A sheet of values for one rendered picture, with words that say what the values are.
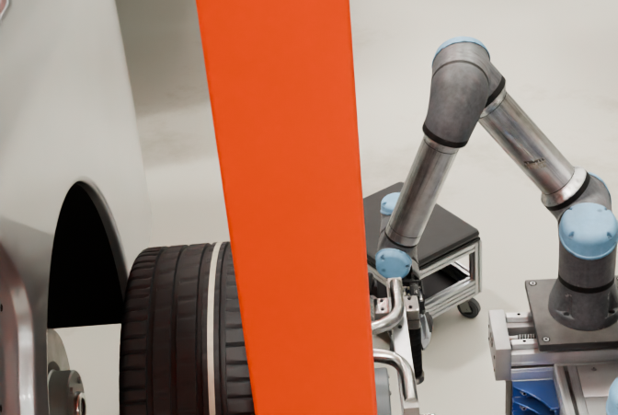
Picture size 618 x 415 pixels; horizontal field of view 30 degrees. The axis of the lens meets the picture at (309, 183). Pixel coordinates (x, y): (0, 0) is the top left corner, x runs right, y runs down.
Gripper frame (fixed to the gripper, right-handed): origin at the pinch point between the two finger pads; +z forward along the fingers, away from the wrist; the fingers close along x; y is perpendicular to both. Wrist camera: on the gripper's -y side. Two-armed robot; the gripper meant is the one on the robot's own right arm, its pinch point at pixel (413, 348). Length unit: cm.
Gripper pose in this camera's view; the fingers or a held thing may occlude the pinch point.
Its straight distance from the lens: 241.5
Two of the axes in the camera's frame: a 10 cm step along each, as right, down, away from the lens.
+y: -0.8, -8.4, -5.3
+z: 0.2, 5.3, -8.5
